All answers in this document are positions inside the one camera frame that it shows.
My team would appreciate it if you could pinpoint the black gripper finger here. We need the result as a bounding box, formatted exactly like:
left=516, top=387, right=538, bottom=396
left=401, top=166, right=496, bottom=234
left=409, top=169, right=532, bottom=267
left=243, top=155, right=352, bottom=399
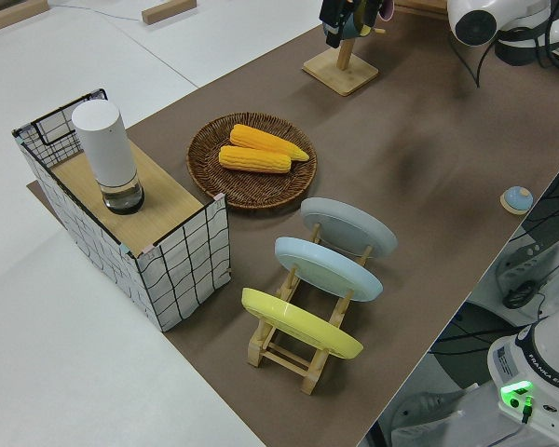
left=353, top=0, right=382, bottom=27
left=319, top=0, right=355, bottom=47

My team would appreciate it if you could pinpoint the wooden drawer box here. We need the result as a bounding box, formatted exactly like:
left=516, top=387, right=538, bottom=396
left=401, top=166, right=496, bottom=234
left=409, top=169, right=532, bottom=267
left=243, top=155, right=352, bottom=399
left=393, top=0, right=451, bottom=11

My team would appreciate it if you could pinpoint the dark blue mug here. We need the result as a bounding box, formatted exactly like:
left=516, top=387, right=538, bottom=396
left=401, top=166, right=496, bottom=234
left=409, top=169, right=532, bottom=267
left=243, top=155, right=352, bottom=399
left=323, top=13, right=372, bottom=41

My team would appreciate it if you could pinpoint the wooden mug stand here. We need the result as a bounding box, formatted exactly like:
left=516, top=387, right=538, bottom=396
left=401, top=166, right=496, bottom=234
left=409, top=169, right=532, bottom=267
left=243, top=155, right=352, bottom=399
left=302, top=25, right=387, bottom=98

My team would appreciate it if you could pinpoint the brown table mat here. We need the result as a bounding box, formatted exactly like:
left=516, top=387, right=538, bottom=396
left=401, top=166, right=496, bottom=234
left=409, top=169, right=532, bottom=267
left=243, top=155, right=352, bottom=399
left=26, top=8, right=559, bottom=447

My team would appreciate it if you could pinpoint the yellow corn cob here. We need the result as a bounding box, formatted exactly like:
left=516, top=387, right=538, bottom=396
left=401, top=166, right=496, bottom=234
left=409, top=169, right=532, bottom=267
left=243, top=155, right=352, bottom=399
left=218, top=145, right=293, bottom=175
left=229, top=123, right=311, bottom=163

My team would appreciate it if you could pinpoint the wooden block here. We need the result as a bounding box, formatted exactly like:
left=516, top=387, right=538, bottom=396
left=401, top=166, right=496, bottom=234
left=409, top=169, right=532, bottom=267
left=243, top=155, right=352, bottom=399
left=141, top=0, right=198, bottom=25
left=0, top=0, right=50, bottom=34

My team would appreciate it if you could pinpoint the brown wicker basket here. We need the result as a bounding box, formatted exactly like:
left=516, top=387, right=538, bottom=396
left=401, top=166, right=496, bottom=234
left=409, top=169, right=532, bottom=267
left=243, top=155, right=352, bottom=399
left=186, top=112, right=319, bottom=211

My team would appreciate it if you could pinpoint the grey plate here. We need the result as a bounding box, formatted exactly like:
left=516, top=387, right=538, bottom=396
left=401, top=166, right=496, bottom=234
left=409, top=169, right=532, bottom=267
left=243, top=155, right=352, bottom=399
left=300, top=196, right=398, bottom=259

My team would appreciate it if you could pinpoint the blue service bell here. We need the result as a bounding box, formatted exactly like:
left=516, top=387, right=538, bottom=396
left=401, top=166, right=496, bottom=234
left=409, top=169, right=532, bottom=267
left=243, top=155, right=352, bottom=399
left=499, top=185, right=535, bottom=216

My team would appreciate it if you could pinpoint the grid-patterned storage box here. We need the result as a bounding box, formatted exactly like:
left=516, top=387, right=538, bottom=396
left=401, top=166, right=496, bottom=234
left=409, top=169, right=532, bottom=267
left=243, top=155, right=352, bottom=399
left=11, top=87, right=233, bottom=333

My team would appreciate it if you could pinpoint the light blue plate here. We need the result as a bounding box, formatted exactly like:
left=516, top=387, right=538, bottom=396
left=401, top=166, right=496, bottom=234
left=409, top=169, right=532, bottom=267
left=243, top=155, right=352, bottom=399
left=273, top=237, right=384, bottom=304

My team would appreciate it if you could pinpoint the white cylinder bottle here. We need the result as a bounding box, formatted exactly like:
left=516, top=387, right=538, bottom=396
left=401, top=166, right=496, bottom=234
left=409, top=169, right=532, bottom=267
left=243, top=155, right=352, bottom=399
left=71, top=102, right=146, bottom=216

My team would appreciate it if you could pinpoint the yellow plate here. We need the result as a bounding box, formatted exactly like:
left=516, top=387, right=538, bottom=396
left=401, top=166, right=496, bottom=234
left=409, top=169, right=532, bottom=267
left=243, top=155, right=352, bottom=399
left=240, top=287, right=365, bottom=360

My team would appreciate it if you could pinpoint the wooden plate rack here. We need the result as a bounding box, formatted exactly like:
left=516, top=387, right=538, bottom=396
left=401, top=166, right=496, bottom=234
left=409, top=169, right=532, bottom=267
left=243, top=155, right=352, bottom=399
left=246, top=222, right=375, bottom=396

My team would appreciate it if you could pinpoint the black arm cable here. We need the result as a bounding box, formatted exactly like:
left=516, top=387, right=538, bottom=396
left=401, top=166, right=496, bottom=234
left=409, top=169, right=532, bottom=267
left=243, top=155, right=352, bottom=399
left=448, top=32, right=491, bottom=89

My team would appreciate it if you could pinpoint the thin blue cable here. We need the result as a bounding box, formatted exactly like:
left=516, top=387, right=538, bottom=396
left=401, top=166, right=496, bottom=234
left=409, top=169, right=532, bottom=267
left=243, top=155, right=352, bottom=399
left=50, top=0, right=142, bottom=22

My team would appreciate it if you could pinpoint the black coiled cable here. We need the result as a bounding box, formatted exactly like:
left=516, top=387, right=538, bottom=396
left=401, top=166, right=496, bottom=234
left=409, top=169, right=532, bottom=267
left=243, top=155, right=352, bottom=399
left=502, top=278, right=539, bottom=309

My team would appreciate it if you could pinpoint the black base cable green plug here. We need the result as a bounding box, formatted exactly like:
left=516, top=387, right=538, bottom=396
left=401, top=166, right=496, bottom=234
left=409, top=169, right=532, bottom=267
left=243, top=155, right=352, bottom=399
left=516, top=394, right=539, bottom=426

